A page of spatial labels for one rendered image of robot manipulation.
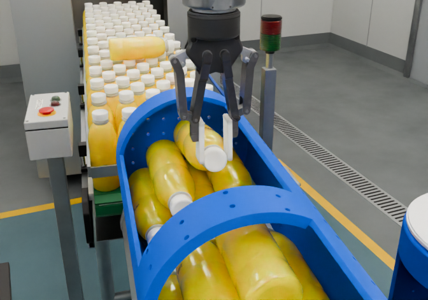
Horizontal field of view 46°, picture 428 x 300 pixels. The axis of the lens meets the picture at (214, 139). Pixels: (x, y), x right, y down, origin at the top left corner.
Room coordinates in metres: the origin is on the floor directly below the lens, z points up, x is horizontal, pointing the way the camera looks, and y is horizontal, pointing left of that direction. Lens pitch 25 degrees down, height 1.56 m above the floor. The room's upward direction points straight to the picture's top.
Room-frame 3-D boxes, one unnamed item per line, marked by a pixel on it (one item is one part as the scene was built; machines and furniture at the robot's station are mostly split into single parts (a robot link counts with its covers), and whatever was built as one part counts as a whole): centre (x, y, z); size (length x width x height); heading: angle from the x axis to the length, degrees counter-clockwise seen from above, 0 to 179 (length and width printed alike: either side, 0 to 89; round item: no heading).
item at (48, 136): (1.19, 0.42, 1.05); 0.20 x 0.10 x 0.10; 14
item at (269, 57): (1.52, -0.17, 1.18); 0.06 x 0.06 x 0.16
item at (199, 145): (0.72, 0.02, 1.23); 0.03 x 0.01 x 0.07; 14
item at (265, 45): (1.52, -0.17, 1.18); 0.06 x 0.06 x 0.05
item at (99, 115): (1.14, 0.28, 1.09); 0.04 x 0.04 x 0.02
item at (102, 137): (1.14, 0.28, 0.99); 0.07 x 0.07 x 0.19
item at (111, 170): (1.14, 0.11, 0.96); 0.40 x 0.01 x 0.03; 104
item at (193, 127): (0.71, 0.04, 1.25); 0.03 x 0.01 x 0.05; 104
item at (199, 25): (0.72, 0.00, 1.38); 0.08 x 0.07 x 0.09; 104
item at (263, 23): (1.52, -0.17, 1.23); 0.06 x 0.06 x 0.04
